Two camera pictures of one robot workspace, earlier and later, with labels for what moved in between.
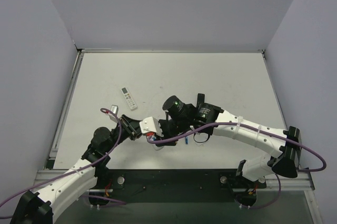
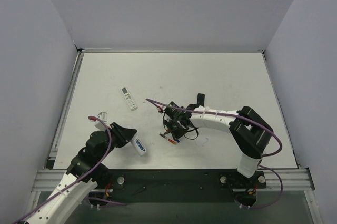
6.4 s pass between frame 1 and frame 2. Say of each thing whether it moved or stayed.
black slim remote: stayed
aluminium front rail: stayed
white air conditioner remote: stayed
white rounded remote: moved
